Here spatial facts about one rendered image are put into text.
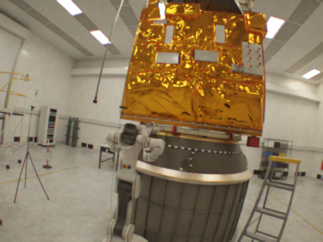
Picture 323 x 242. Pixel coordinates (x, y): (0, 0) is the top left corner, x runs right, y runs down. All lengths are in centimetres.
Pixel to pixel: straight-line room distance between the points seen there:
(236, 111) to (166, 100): 90
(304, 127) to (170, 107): 856
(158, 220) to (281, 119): 784
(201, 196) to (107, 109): 750
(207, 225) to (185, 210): 36
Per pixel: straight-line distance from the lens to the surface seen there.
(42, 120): 875
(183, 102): 208
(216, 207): 210
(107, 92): 896
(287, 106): 921
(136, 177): 139
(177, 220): 204
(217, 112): 208
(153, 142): 131
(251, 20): 274
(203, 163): 192
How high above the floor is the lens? 166
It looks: 3 degrees up
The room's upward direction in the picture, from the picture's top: 8 degrees clockwise
